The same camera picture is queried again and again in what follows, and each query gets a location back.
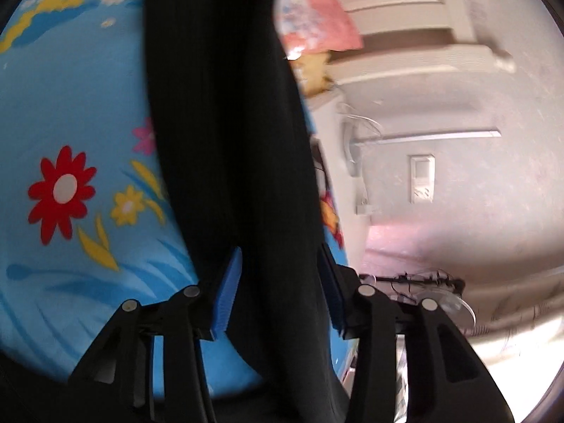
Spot black pants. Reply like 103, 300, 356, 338
144, 0, 348, 422

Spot round grey heater fan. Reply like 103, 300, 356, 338
415, 288, 476, 330

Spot blue cartoon bed sheet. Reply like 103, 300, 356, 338
0, 0, 358, 402

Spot white charger adapter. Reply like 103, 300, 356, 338
356, 203, 373, 216

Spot yellow pillow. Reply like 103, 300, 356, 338
290, 53, 333, 97

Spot white bed headboard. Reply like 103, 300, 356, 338
328, 0, 516, 85

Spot pink floral quilt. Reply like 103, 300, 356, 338
274, 0, 363, 60

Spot grey wall socket panel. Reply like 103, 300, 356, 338
410, 155, 436, 203

